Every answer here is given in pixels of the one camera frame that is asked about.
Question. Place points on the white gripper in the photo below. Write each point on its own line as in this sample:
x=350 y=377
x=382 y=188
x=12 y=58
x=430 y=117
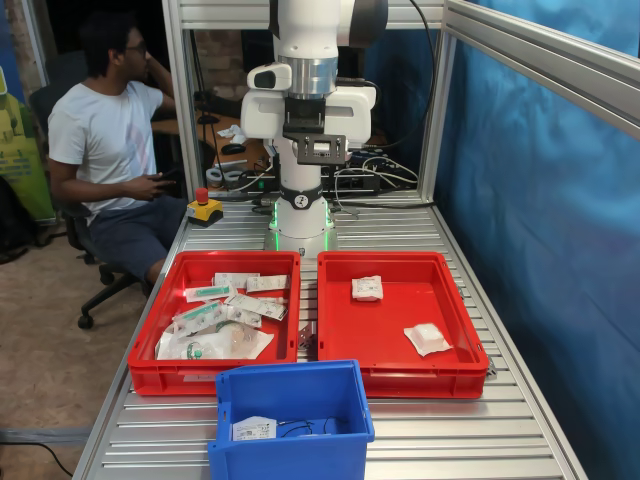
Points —
x=260 y=115

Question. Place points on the clear white bandage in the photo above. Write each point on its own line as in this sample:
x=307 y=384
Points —
x=425 y=337

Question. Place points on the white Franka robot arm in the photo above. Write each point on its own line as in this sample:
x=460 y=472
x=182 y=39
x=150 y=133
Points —
x=300 y=30

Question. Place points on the black control box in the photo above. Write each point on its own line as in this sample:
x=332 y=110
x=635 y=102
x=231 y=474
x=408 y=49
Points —
x=350 y=181

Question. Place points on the blue plastic box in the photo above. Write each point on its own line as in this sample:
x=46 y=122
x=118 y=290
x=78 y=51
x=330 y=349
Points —
x=290 y=460

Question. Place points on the crumpled white paper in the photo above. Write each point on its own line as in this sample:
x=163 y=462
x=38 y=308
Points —
x=231 y=133

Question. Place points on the black computer mouse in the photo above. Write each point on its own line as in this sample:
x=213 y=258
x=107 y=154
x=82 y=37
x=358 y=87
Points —
x=232 y=148

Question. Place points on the wooden desk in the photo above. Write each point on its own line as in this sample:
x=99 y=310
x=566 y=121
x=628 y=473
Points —
x=210 y=136

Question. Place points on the black monitor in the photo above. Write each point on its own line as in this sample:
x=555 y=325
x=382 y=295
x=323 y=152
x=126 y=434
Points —
x=257 y=55

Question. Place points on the white tape roll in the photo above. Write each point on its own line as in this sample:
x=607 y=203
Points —
x=215 y=177
x=233 y=178

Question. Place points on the black power strip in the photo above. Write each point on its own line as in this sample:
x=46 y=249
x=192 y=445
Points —
x=260 y=184

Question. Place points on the aluminium profile crossbeam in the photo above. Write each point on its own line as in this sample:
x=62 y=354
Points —
x=225 y=15

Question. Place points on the yellow emergency stop button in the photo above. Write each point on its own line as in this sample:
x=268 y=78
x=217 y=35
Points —
x=205 y=212

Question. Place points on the black phone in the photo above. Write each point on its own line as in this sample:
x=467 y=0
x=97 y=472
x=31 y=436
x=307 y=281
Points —
x=167 y=178

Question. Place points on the man in white t-shirt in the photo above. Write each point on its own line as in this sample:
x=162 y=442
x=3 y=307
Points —
x=100 y=140

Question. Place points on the white printed sterile pouch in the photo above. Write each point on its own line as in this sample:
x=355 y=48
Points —
x=235 y=278
x=267 y=283

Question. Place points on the green syringe sterile pack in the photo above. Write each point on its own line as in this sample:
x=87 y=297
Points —
x=210 y=292
x=197 y=312

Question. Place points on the long white sterile pouch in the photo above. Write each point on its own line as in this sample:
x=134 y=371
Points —
x=255 y=305

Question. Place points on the small clear sterile pouch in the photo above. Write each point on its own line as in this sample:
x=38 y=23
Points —
x=242 y=318

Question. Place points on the white printed bandage pack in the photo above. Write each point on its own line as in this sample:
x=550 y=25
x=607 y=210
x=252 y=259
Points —
x=367 y=289

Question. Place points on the clear oxygen mask bag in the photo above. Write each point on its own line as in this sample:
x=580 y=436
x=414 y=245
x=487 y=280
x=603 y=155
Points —
x=215 y=344

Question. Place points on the black office chair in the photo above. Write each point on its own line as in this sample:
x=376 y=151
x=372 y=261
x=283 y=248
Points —
x=107 y=295

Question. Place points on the red plastic crate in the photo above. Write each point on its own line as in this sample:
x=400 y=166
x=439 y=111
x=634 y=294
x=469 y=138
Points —
x=170 y=375
x=380 y=325

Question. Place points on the green printed banner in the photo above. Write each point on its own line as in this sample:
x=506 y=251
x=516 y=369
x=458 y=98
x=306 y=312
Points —
x=15 y=150

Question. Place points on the black bag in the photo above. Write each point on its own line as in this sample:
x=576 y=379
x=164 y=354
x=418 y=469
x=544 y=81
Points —
x=12 y=225

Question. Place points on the white labelled flat packet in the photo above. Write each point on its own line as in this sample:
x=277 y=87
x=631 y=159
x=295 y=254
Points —
x=252 y=430

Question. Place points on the blue curtain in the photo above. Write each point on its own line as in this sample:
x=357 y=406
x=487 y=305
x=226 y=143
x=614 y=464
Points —
x=550 y=250

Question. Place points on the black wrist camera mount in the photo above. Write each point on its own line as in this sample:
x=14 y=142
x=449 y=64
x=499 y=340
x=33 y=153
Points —
x=320 y=148

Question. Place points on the aluminium profile post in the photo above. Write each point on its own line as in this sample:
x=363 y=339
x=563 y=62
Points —
x=435 y=125
x=182 y=100

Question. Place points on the small metal angle bracket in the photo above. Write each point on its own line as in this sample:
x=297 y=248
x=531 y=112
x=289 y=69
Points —
x=307 y=337

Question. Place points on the aluminium profile side rail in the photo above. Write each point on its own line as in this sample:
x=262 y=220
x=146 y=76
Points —
x=550 y=55

